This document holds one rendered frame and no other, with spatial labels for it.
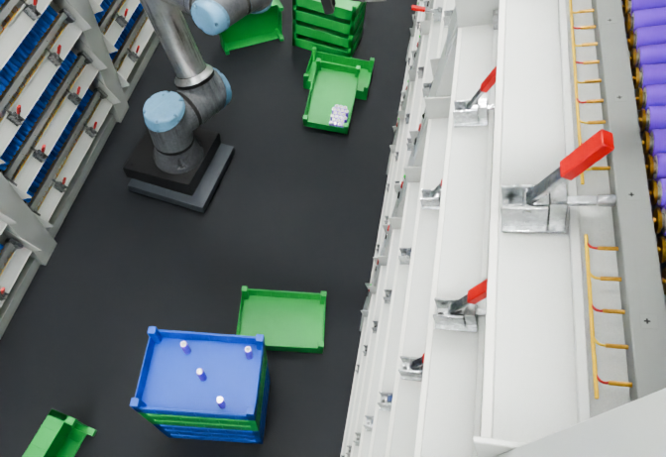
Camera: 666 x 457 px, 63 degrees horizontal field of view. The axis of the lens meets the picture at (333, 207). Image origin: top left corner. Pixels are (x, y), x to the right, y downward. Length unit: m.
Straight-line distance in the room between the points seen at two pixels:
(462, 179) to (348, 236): 1.51
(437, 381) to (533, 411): 0.21
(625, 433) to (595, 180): 0.24
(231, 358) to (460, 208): 1.02
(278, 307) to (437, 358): 1.48
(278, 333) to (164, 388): 0.56
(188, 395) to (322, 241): 0.86
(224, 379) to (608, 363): 1.25
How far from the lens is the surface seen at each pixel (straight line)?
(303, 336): 1.96
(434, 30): 1.46
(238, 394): 1.50
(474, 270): 0.58
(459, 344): 0.55
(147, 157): 2.24
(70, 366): 2.07
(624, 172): 0.39
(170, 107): 2.01
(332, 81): 2.52
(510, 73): 0.48
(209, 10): 1.41
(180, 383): 1.53
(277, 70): 2.66
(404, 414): 0.73
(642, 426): 0.19
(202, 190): 2.18
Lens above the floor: 1.86
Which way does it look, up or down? 58 degrees down
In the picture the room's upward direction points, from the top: 7 degrees clockwise
